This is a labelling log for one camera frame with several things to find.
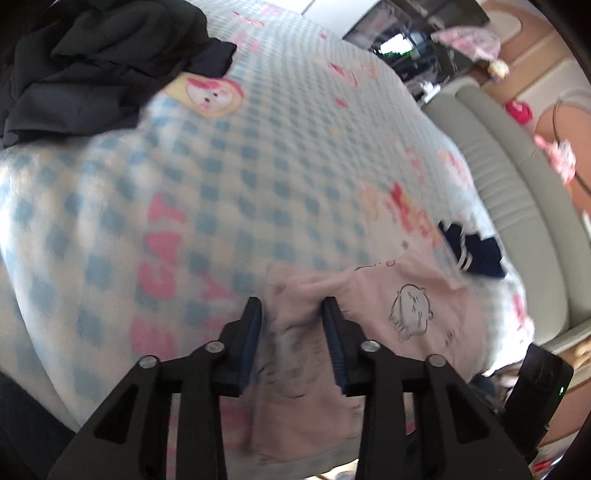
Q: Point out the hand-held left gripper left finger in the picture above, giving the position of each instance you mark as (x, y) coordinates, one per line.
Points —
(249, 350)

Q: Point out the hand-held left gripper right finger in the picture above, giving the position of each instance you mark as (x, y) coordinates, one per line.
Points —
(334, 346)

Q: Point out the pink cartoon print pants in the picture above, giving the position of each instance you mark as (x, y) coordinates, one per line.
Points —
(415, 323)

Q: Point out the navy white striped garment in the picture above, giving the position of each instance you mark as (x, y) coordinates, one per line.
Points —
(480, 254)

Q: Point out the blue checked cartoon blanket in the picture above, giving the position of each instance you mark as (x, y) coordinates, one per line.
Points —
(184, 207)

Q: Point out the grey padded headboard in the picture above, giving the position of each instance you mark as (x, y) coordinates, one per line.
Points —
(521, 194)

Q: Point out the pink white plush toy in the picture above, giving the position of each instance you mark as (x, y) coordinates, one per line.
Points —
(561, 154)

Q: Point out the white charger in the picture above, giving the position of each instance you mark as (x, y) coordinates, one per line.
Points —
(429, 88)

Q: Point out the black hoop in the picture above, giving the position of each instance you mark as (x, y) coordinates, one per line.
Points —
(557, 110)

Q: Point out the red plush toy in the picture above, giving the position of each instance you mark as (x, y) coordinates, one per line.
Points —
(518, 110)

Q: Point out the dark navy garment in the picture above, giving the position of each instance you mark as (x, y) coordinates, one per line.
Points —
(217, 60)

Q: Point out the yellow white plush toy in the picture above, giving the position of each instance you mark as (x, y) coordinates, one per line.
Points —
(498, 69)

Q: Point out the dark glass closet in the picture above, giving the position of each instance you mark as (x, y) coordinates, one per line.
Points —
(406, 32)

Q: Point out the black garment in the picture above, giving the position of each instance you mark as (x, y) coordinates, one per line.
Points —
(92, 69)

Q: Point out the pink ruffled dress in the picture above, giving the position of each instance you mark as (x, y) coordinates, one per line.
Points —
(471, 39)

